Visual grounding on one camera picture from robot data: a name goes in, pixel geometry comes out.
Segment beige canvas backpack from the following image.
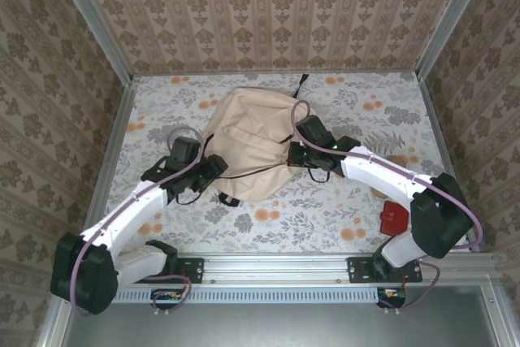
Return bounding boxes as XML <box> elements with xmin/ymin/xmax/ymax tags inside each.
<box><xmin>210</xmin><ymin>73</ymin><xmax>310</xmax><ymax>207</ymax></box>

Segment red case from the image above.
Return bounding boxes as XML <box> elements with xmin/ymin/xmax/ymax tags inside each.
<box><xmin>378</xmin><ymin>199</ymin><xmax>412</xmax><ymax>239</ymax></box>

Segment floral table cloth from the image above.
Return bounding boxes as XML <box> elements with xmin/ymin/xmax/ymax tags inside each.
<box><xmin>93</xmin><ymin>72</ymin><xmax>472</xmax><ymax>254</ymax></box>

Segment grey sheet metal tray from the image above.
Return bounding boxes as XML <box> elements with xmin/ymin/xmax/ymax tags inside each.
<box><xmin>36</xmin><ymin>284</ymin><xmax>520</xmax><ymax>347</ymax></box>

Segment thin black right camera cable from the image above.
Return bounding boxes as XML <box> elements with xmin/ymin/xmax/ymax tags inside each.
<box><xmin>306</xmin><ymin>163</ymin><xmax>333</xmax><ymax>183</ymax></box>

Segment thin black camera cable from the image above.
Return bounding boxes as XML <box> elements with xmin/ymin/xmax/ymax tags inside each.
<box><xmin>306</xmin><ymin>163</ymin><xmax>333</xmax><ymax>183</ymax></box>
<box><xmin>174</xmin><ymin>188</ymin><xmax>206</xmax><ymax>206</ymax></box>

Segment thin black left camera cable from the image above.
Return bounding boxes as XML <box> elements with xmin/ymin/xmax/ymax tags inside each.
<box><xmin>174</xmin><ymin>188</ymin><xmax>206</xmax><ymax>206</ymax></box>

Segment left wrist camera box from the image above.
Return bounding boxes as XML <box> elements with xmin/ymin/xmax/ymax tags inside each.
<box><xmin>167</xmin><ymin>137</ymin><xmax>203</xmax><ymax>168</ymax></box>

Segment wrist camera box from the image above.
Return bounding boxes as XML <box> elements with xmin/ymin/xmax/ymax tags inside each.
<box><xmin>297</xmin><ymin>115</ymin><xmax>337</xmax><ymax>150</ymax></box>
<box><xmin>167</xmin><ymin>137</ymin><xmax>203</xmax><ymax>168</ymax></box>

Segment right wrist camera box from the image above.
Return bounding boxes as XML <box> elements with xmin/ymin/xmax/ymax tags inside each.
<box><xmin>297</xmin><ymin>115</ymin><xmax>337</xmax><ymax>150</ymax></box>

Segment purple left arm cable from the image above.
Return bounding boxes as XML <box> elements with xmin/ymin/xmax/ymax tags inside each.
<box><xmin>71</xmin><ymin>127</ymin><xmax>204</xmax><ymax>319</ymax></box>

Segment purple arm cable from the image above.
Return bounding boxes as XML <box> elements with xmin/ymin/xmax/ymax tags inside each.
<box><xmin>292</xmin><ymin>99</ymin><xmax>485</xmax><ymax>318</ymax></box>
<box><xmin>71</xmin><ymin>127</ymin><xmax>204</xmax><ymax>319</ymax></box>

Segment aluminium side rail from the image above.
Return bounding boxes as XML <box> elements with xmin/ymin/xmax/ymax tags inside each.
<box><xmin>418</xmin><ymin>77</ymin><xmax>479</xmax><ymax>251</ymax></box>
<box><xmin>76</xmin><ymin>76</ymin><xmax>139</xmax><ymax>257</ymax></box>

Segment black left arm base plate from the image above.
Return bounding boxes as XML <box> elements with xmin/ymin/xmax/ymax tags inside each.
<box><xmin>162</xmin><ymin>256</ymin><xmax>205</xmax><ymax>284</ymax></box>

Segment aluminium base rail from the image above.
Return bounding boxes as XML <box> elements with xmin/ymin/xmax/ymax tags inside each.
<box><xmin>60</xmin><ymin>252</ymin><xmax>500</xmax><ymax>285</ymax></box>

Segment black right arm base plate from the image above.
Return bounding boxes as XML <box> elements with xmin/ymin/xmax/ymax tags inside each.
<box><xmin>347</xmin><ymin>256</ymin><xmax>423</xmax><ymax>284</ymax></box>

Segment small wired connector board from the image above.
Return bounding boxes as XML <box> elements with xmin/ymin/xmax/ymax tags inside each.
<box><xmin>150</xmin><ymin>288</ymin><xmax>184</xmax><ymax>310</ymax></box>
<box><xmin>376</xmin><ymin>286</ymin><xmax>407</xmax><ymax>310</ymax></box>

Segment grey slotted cable duct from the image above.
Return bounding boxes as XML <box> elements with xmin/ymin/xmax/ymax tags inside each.
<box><xmin>109</xmin><ymin>286</ymin><xmax>381</xmax><ymax>305</ymax></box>

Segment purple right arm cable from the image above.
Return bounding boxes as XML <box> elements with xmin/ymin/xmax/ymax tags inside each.
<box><xmin>292</xmin><ymin>99</ymin><xmax>485</xmax><ymax>318</ymax></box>

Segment aluminium corner post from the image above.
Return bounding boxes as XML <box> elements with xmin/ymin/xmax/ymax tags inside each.
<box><xmin>48</xmin><ymin>0</ymin><xmax>136</xmax><ymax>85</ymax></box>
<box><xmin>415</xmin><ymin>0</ymin><xmax>495</xmax><ymax>80</ymax></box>

